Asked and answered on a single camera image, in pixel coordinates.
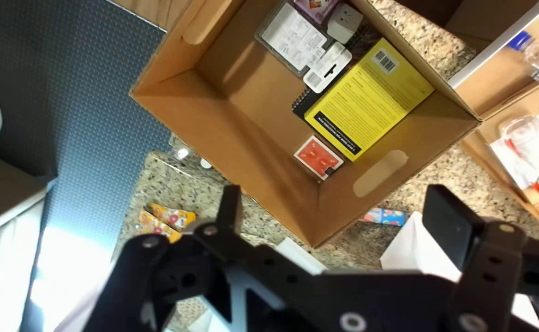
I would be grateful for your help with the pink printed card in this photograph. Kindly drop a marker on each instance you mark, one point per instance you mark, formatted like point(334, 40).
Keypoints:
point(316, 7)

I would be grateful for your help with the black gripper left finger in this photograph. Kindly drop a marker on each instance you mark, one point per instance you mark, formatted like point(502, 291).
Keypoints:
point(159, 269)

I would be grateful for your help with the white cube power adapter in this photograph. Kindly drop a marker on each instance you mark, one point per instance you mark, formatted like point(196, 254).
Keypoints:
point(345, 20)

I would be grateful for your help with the red playing card deck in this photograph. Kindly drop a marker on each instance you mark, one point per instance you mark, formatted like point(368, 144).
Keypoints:
point(318, 157)

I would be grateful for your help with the yellow orange snack packet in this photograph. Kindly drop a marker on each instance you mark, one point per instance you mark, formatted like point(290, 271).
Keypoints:
point(164, 221)

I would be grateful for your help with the long blue white carton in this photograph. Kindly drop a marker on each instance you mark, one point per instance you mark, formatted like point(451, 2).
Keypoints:
point(384, 216)

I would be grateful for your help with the yellow book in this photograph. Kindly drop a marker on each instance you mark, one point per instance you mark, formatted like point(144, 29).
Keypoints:
point(368, 98)

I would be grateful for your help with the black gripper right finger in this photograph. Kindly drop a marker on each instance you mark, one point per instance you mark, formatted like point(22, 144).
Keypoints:
point(460, 232)

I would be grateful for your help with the white printed paper sheet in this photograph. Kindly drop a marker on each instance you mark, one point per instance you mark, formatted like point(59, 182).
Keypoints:
point(294, 37)

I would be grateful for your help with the white flat remote package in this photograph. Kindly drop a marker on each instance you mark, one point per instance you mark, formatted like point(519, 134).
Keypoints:
point(327, 66)

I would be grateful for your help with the large open cardboard box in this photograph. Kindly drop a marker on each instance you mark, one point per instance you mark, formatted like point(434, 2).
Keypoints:
point(251, 92)

